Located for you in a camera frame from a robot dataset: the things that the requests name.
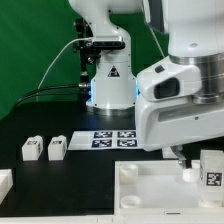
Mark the white square tabletop tray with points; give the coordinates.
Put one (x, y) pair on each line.
(159, 188)

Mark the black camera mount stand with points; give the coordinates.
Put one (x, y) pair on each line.
(87, 53)

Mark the white sheet with markers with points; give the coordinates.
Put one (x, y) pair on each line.
(103, 140)

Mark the white bracket left edge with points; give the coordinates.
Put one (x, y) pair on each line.
(6, 183)

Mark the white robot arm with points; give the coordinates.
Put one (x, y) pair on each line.
(196, 37)

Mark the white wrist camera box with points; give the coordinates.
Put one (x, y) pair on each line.
(167, 80)

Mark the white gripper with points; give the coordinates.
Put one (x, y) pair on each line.
(176, 122)

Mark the white front table rail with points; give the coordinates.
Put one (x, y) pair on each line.
(166, 219)

